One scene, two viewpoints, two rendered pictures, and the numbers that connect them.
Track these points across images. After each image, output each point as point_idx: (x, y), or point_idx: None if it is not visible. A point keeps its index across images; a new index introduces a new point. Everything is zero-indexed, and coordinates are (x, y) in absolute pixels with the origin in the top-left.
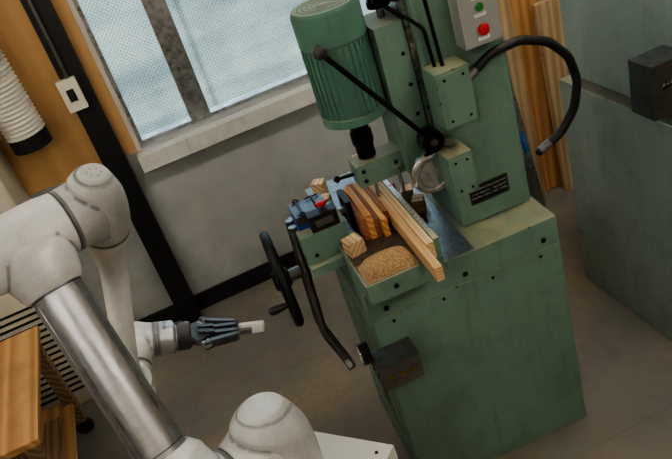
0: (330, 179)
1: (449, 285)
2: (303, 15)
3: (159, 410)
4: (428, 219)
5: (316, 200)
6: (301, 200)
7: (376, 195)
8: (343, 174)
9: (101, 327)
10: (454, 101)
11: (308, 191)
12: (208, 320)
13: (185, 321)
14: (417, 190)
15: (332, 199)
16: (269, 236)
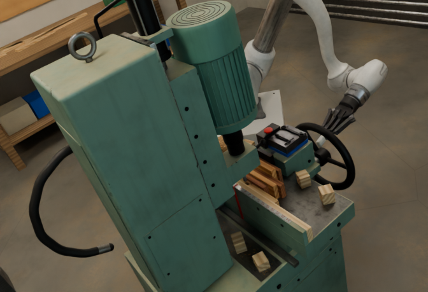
0: (333, 219)
1: None
2: (207, 2)
3: (258, 34)
4: (227, 235)
5: (282, 140)
6: (297, 138)
7: (249, 182)
8: (322, 228)
9: None
10: None
11: (346, 200)
12: (346, 119)
13: (348, 102)
14: (255, 274)
15: (307, 193)
16: (317, 130)
